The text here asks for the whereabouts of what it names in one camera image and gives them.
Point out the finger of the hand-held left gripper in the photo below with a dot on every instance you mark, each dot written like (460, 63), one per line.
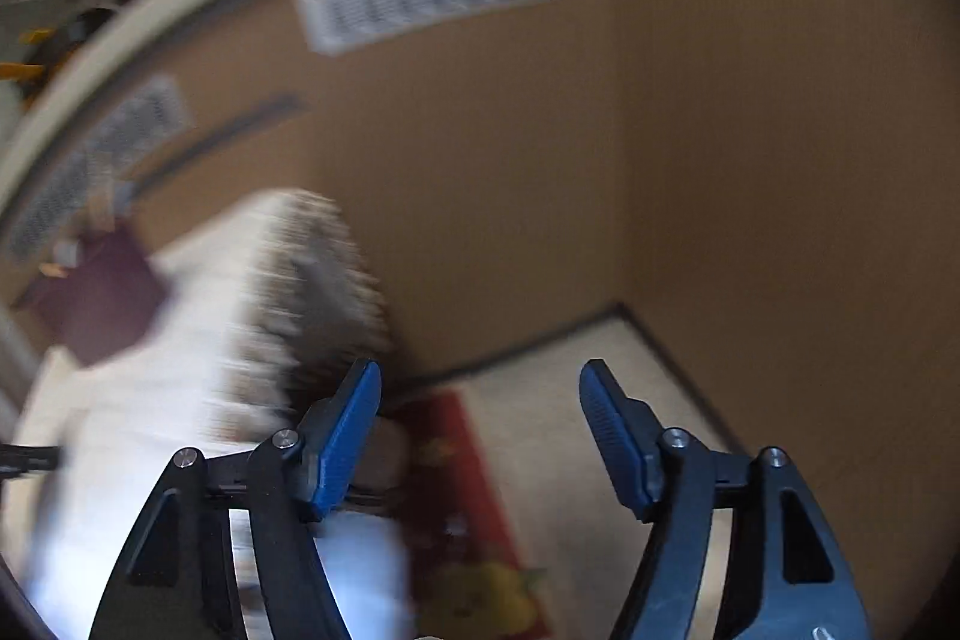
(30, 458)

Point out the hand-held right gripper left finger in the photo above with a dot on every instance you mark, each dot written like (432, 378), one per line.
(346, 437)

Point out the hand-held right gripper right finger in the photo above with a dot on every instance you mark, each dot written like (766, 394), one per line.
(619, 437)

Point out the maroon plastic utensil holder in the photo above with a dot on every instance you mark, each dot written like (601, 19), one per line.
(101, 302)

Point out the red floor mat yellow print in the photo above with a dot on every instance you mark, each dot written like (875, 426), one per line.
(450, 445)

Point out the long grey vent grille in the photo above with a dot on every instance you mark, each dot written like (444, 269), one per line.
(97, 160)

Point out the yellow object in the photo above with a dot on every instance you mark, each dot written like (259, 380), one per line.
(34, 39)

